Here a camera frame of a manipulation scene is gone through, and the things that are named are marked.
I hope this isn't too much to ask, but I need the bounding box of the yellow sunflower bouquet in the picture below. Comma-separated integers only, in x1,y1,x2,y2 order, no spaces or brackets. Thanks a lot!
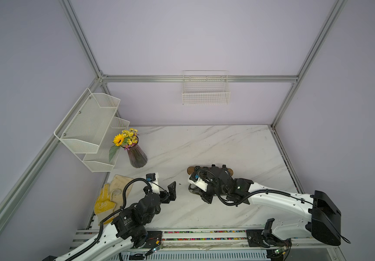
108,128,139,162

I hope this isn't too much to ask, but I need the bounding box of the wooden watch stand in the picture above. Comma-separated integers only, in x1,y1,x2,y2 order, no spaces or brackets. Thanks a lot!
186,164,234,176

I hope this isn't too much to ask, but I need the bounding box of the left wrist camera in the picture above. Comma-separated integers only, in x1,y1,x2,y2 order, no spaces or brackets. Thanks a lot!
146,173,160,194

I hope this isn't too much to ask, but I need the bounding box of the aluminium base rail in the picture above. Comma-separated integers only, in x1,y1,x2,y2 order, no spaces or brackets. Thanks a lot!
72,228,345,261

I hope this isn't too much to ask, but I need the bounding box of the white wire wall basket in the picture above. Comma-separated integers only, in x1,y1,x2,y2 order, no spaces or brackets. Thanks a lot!
182,70,231,105

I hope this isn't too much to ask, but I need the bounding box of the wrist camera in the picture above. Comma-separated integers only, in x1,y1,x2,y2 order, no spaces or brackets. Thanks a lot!
188,173,208,194
146,173,160,194

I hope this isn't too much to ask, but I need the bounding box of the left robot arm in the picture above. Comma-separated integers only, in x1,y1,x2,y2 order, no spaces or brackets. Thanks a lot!
45,178,177,261

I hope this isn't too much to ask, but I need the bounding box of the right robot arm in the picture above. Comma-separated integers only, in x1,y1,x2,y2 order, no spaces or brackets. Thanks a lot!
187,165,350,248

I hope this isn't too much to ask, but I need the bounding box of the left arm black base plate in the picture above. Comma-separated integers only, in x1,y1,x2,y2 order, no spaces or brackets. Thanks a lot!
140,231,163,249

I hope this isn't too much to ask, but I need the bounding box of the white two-tier mesh shelf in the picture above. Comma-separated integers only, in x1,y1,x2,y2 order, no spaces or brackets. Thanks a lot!
54,89,129,172

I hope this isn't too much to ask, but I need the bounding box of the purple glass vase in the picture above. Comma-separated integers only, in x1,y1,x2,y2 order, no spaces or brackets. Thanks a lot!
127,145,148,169

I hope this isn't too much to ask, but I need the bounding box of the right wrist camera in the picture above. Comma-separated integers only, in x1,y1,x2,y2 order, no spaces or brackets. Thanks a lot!
188,173,208,194

